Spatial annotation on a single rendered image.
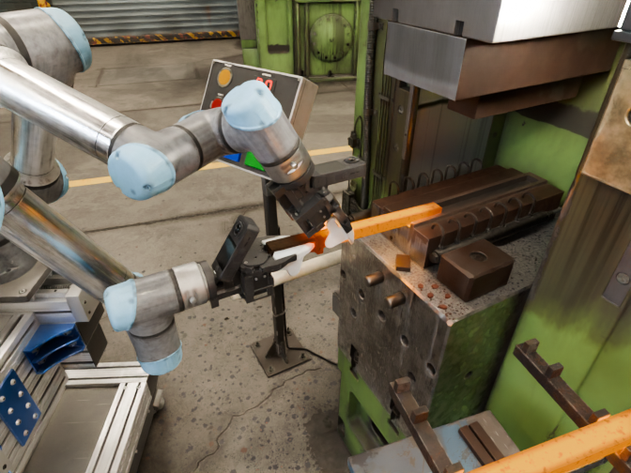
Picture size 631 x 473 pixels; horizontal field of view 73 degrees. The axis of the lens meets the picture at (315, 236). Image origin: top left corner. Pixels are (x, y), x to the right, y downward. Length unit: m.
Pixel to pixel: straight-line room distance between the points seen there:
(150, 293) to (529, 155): 1.01
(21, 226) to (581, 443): 0.79
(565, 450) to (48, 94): 0.81
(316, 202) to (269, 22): 5.07
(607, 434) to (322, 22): 5.37
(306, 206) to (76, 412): 1.20
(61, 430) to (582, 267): 1.52
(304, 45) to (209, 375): 4.53
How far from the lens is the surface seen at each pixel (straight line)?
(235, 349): 1.98
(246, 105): 0.61
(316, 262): 1.36
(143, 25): 8.75
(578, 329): 0.92
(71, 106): 0.71
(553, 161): 1.26
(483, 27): 0.72
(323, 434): 1.71
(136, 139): 0.63
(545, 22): 0.79
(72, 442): 1.65
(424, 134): 1.13
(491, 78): 0.81
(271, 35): 5.75
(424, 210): 0.94
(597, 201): 0.81
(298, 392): 1.81
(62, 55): 0.94
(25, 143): 1.11
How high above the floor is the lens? 1.49
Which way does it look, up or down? 35 degrees down
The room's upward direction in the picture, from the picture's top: straight up
